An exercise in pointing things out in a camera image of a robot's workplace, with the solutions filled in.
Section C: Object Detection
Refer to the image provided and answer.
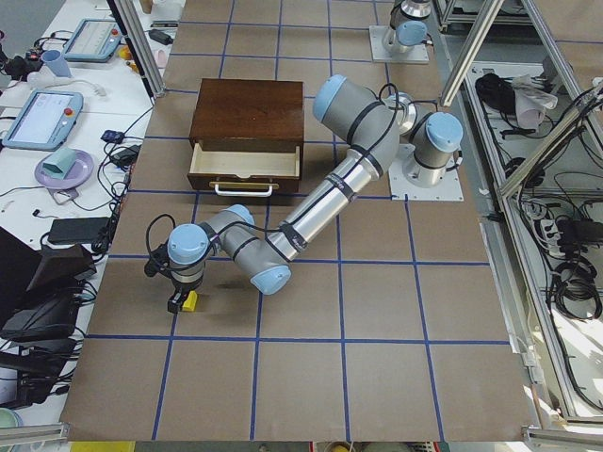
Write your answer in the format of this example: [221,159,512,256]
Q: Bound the pink cup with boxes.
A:
[154,49,168,69]

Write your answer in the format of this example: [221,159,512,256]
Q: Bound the blue cup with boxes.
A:
[41,49,72,78]

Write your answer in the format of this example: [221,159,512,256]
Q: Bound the lower teach pendant tablet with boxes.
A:
[2,89,84,152]

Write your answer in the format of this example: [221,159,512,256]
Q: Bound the teal cup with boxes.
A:
[41,147,76,179]

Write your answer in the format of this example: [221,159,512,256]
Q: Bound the yellow block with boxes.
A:
[181,290,198,312]

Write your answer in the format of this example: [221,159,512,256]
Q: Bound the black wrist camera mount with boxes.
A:
[144,243,171,278]

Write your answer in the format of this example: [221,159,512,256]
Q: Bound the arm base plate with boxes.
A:
[368,21,429,64]
[388,144,464,202]

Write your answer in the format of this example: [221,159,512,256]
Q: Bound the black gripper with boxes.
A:
[167,275,204,314]

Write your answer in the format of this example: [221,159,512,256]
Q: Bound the light wooden drawer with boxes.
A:
[187,144,302,198]

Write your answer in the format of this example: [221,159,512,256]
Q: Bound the upper teach pendant tablet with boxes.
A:
[63,19,122,63]

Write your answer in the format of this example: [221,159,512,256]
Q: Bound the dark wooden drawer cabinet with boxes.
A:
[188,78,304,157]

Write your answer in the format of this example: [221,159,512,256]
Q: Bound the teach pendant tablet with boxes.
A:
[63,19,122,63]
[2,89,84,152]

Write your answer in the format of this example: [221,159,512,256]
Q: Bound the purple plate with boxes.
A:
[34,147,94,190]

